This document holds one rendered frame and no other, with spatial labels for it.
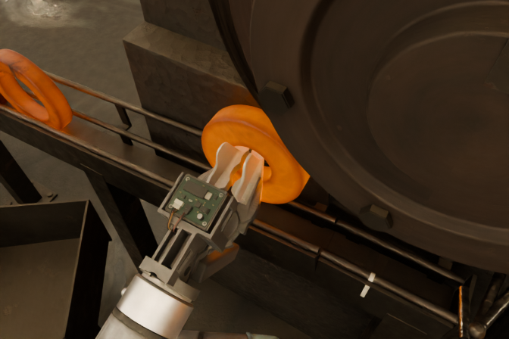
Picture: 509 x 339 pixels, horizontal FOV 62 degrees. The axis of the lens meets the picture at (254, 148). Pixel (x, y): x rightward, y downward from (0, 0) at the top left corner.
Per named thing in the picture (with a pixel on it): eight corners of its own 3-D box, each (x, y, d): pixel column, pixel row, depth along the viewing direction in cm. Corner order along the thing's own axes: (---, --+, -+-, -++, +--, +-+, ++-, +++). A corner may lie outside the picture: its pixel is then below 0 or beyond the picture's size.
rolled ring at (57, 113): (-30, 60, 84) (-16, 51, 86) (34, 131, 95) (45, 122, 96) (8, 54, 73) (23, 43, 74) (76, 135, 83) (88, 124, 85)
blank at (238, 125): (204, 90, 56) (189, 105, 54) (313, 122, 50) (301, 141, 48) (221, 168, 67) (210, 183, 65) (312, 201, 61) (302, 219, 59)
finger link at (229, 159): (252, 120, 52) (214, 184, 49) (259, 142, 57) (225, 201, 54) (231, 111, 53) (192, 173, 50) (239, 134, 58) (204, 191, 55)
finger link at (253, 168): (275, 129, 51) (237, 195, 48) (279, 150, 56) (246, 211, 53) (252, 120, 52) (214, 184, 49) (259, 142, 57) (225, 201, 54)
